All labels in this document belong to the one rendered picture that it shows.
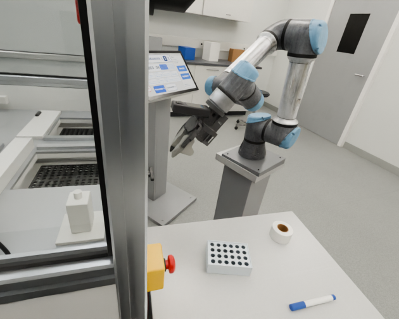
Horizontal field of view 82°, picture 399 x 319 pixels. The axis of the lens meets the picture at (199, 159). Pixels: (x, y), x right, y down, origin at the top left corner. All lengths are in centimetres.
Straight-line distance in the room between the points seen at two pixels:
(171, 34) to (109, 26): 425
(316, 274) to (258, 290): 20
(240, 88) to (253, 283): 55
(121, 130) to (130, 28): 8
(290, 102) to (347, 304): 74
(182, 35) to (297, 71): 357
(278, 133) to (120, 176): 97
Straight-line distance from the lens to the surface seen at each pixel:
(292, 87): 109
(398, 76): 397
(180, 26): 448
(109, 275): 35
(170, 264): 56
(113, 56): 19
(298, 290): 78
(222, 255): 72
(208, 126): 73
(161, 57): 165
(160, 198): 205
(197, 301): 68
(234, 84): 70
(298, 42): 106
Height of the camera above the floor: 135
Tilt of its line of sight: 29 degrees down
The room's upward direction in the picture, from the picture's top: 8 degrees clockwise
